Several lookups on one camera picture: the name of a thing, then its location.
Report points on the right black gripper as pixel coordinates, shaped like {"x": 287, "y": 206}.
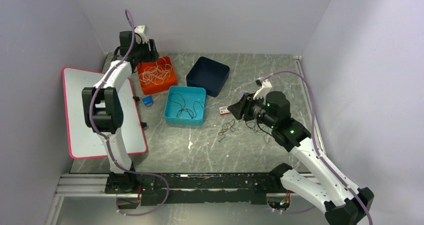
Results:
{"x": 244, "y": 105}

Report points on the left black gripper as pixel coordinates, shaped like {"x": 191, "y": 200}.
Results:
{"x": 153, "y": 56}

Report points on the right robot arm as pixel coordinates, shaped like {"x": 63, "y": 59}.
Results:
{"x": 342, "y": 201}

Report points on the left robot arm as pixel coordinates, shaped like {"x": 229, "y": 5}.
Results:
{"x": 102, "y": 109}

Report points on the red white small box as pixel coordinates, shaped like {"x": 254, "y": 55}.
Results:
{"x": 224, "y": 110}

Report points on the orange plastic box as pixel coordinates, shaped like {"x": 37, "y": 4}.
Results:
{"x": 156, "y": 77}

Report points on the dark blue plastic box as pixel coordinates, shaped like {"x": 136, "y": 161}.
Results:
{"x": 208, "y": 74}

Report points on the blue whiteboard eraser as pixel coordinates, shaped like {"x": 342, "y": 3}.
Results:
{"x": 147, "y": 101}

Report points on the light blue plastic box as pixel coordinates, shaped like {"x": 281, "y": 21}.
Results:
{"x": 185, "y": 106}

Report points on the pink framed whiteboard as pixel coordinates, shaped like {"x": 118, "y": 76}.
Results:
{"x": 83, "y": 143}

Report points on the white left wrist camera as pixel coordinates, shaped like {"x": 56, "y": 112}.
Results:
{"x": 140, "y": 34}

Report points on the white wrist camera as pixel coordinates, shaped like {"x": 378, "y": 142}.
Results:
{"x": 140, "y": 34}
{"x": 264, "y": 87}

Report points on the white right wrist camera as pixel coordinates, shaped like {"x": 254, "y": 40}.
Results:
{"x": 264, "y": 87}

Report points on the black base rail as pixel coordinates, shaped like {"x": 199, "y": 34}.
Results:
{"x": 257, "y": 188}

